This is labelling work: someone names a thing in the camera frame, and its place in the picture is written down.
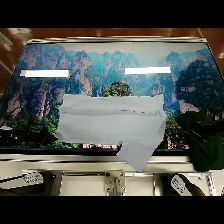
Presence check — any light blue shirt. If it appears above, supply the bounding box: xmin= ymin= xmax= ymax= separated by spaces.
xmin=54 ymin=93 xmax=168 ymax=173

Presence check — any dark green garment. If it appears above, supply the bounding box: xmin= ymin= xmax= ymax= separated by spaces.
xmin=188 ymin=132 xmax=224 ymax=173

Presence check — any silver frame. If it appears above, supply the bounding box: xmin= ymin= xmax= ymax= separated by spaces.
xmin=0 ymin=152 xmax=224 ymax=197

